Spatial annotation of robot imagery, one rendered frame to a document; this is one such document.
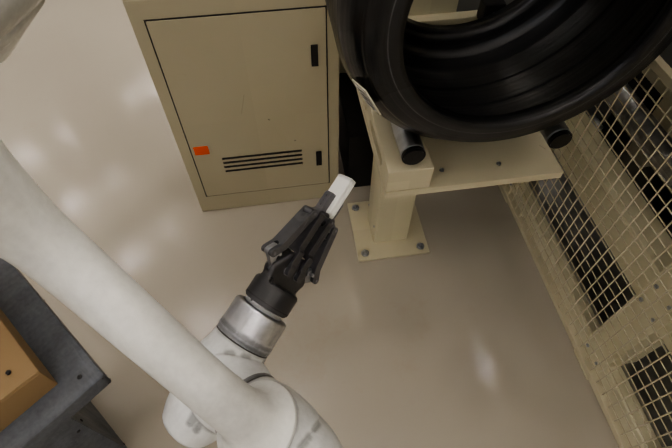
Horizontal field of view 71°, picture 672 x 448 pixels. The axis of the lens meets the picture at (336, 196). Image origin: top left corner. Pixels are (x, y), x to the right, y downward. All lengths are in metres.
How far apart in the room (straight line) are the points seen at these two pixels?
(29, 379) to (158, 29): 0.87
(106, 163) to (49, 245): 1.78
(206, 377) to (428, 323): 1.24
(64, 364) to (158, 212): 1.06
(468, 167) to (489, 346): 0.84
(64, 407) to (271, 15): 1.00
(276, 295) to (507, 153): 0.59
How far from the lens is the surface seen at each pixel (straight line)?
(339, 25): 0.70
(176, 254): 1.88
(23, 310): 1.15
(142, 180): 2.15
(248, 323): 0.71
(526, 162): 1.06
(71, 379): 1.04
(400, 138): 0.88
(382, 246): 1.80
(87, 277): 0.52
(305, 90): 1.52
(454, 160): 1.01
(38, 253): 0.51
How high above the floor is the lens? 1.54
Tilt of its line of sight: 52 degrees down
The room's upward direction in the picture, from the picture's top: straight up
